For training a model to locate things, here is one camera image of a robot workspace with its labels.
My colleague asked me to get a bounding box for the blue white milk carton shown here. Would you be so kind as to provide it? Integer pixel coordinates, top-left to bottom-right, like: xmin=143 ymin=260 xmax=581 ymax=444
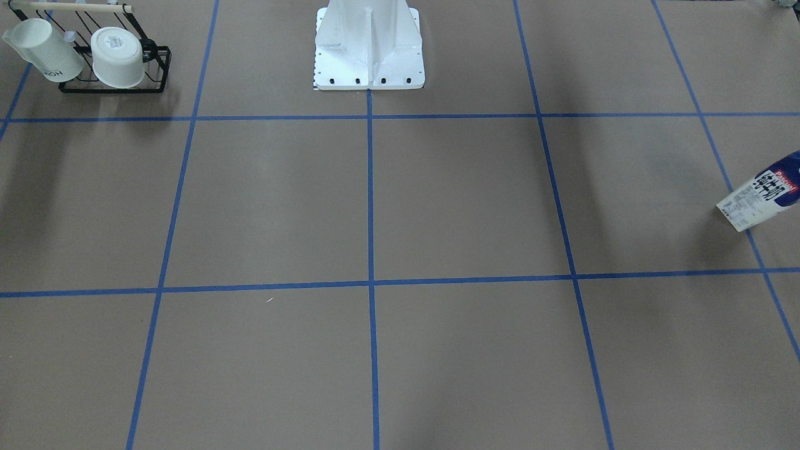
xmin=716 ymin=151 xmax=799 ymax=233

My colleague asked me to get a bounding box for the white camera post with base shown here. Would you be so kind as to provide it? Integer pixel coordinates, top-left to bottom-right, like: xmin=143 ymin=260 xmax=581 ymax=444
xmin=312 ymin=1 xmax=426 ymax=91

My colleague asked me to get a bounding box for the white cup in rack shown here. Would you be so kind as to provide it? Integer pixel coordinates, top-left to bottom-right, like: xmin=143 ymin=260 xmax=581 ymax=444
xmin=89 ymin=27 xmax=145 ymax=89

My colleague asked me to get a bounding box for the black wire dish rack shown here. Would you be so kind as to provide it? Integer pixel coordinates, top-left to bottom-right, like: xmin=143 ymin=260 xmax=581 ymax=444
xmin=2 ymin=1 xmax=172 ymax=94

